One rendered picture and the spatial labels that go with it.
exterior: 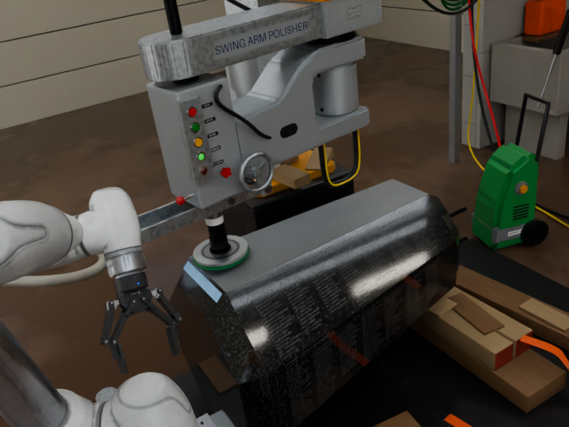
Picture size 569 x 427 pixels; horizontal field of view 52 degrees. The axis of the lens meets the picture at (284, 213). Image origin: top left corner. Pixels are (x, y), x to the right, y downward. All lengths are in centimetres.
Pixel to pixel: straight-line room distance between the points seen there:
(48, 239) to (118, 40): 741
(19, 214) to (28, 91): 724
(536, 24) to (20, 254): 465
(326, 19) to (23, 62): 614
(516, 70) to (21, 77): 570
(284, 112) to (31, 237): 145
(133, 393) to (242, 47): 118
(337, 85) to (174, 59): 73
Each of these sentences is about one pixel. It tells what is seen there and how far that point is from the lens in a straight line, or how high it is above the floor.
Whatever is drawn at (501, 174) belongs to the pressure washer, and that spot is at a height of 48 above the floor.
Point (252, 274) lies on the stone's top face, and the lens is 221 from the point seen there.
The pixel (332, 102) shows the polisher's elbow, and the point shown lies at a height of 128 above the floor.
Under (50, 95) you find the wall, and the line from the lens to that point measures 814.
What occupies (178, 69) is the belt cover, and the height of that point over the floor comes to 159.
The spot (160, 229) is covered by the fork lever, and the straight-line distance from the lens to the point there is 205.
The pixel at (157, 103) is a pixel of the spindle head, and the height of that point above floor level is 146.
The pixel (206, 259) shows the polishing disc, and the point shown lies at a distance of 224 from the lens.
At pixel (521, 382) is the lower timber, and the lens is 276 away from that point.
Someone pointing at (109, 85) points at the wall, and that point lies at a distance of 829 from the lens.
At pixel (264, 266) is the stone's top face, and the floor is 80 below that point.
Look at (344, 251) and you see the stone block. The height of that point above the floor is 76.
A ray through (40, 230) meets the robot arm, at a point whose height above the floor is 164.
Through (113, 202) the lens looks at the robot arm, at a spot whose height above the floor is 144.
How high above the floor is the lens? 199
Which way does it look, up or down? 27 degrees down
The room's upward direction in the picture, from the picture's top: 8 degrees counter-clockwise
